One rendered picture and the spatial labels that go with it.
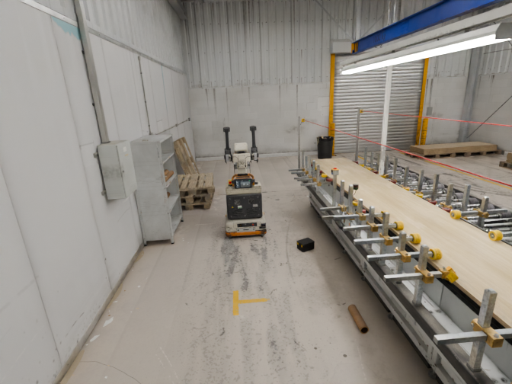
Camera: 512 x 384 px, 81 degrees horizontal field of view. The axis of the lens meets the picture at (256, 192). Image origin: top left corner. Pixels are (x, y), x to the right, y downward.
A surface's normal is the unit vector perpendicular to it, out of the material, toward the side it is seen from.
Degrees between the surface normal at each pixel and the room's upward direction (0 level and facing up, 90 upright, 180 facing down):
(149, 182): 90
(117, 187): 90
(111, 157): 90
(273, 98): 90
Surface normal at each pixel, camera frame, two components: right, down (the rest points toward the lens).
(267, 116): 0.07, 0.30
